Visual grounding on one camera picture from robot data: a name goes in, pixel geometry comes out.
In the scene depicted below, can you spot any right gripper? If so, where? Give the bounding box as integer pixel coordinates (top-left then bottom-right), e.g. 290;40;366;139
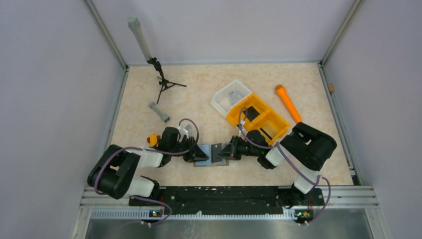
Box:
216;135;260;160

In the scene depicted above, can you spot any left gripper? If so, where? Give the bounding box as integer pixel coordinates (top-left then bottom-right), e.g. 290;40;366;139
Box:
170;136;209;162

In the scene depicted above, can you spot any grey leather card holder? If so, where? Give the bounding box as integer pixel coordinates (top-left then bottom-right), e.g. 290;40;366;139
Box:
194;143;229;167

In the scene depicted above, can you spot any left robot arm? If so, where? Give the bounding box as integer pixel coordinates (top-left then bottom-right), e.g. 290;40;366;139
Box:
87;126;209;206

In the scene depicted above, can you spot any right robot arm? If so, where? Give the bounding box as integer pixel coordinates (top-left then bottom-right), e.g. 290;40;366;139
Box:
217;122;337;205

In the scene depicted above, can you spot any black card in yellow bin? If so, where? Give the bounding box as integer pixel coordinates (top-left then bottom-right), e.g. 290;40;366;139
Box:
243;106;260;123

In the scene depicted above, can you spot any yellow plastic bin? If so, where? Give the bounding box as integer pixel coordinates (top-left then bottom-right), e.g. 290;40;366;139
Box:
226;93;290;145

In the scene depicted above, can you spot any yellow toy brick car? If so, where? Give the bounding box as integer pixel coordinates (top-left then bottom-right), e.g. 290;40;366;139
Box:
147;134;161;148

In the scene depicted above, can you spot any white plastic bin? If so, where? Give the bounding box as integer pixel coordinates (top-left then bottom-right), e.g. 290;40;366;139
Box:
210;79;252;118

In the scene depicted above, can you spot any grey plastic bolt tool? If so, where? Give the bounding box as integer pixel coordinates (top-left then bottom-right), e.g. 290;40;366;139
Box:
148;102;170;123

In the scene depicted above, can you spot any black mini tripod with tube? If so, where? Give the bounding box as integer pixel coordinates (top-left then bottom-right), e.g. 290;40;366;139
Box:
127;16;187;104

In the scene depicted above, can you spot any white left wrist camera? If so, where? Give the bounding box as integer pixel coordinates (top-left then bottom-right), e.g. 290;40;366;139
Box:
179;124;194;137

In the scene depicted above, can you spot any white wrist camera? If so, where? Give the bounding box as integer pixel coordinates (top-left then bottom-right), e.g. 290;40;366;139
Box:
237;119;246;129
179;124;194;137

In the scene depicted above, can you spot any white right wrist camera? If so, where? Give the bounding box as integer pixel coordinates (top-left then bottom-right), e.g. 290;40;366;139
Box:
237;119;246;129

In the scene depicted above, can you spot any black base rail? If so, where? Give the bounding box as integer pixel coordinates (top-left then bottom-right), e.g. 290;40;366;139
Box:
128;185;325;217

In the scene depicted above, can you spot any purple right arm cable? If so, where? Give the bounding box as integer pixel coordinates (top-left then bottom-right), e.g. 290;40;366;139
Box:
237;107;331;226

